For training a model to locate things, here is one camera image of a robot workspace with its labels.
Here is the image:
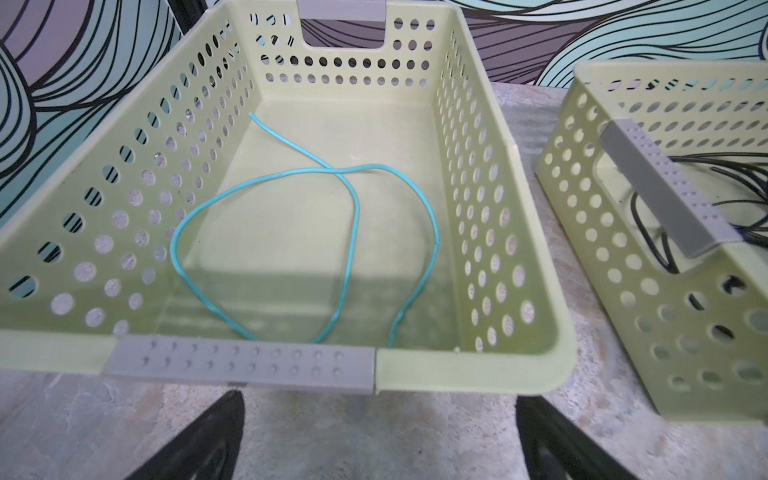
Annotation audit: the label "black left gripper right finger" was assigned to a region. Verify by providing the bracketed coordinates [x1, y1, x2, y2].
[516, 396, 635, 479]

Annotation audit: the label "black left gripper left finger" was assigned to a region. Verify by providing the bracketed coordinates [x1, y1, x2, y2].
[129, 390, 245, 479]

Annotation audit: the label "green cable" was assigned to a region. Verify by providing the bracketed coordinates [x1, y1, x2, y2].
[170, 112, 440, 349]

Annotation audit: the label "black cables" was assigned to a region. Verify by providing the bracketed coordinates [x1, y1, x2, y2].
[629, 152, 768, 276]

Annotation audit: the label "left light green basket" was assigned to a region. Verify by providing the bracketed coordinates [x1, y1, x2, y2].
[1, 1, 577, 394]

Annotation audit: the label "light green basket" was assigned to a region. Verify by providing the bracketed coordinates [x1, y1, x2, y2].
[536, 60, 767, 422]
[1, 1, 577, 394]

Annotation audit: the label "middle light green basket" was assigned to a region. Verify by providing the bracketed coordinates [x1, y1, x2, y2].
[536, 60, 767, 422]

